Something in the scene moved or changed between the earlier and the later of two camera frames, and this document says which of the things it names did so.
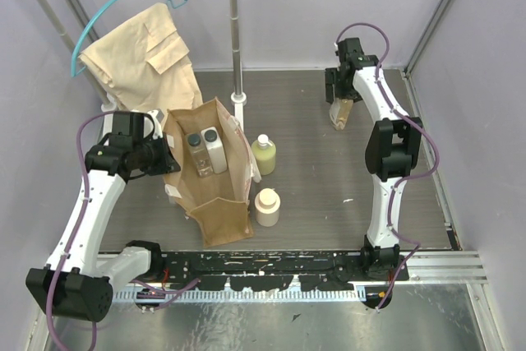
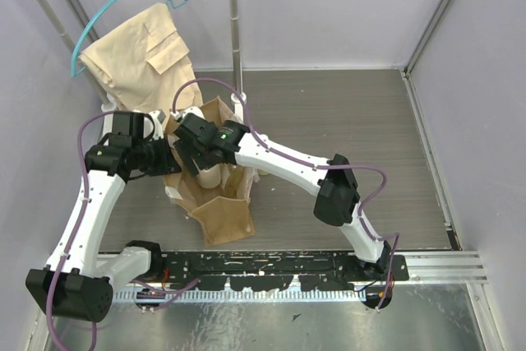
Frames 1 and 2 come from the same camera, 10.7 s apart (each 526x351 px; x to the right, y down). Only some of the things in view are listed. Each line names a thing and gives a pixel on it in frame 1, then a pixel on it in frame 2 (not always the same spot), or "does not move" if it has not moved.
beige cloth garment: (145, 64) does not move
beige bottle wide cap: (267, 204) -> (210, 177)
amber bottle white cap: (339, 111) -> (235, 178)
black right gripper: (330, 79) -> (186, 152)
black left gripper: (165, 158) does not move
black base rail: (275, 271) does not move
